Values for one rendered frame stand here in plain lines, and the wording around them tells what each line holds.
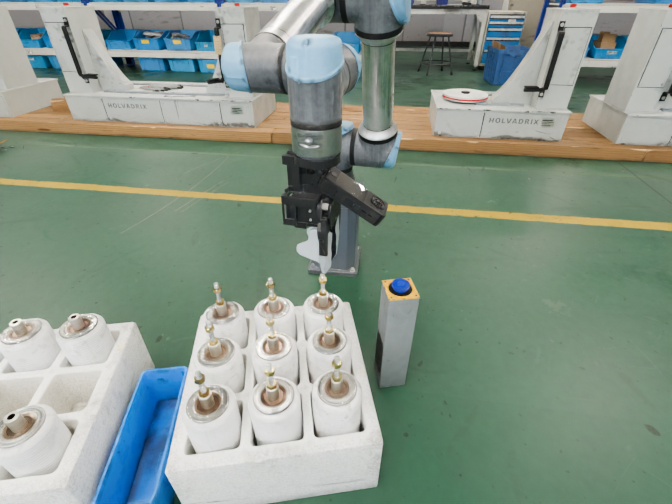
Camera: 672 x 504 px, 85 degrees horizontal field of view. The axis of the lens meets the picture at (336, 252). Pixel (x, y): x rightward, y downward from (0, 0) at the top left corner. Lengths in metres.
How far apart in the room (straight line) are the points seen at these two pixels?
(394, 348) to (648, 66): 2.47
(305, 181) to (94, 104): 2.92
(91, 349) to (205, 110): 2.21
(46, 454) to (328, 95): 0.76
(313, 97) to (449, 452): 0.81
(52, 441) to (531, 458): 0.97
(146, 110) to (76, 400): 2.41
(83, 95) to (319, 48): 3.01
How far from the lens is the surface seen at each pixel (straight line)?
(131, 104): 3.24
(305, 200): 0.58
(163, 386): 1.07
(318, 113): 0.53
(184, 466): 0.80
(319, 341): 0.81
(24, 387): 1.11
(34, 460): 0.89
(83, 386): 1.06
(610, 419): 1.21
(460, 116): 2.68
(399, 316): 0.86
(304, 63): 0.52
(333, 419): 0.74
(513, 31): 6.09
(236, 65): 0.67
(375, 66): 1.03
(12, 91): 4.00
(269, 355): 0.80
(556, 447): 1.09
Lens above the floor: 0.86
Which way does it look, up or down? 35 degrees down
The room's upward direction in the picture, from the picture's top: straight up
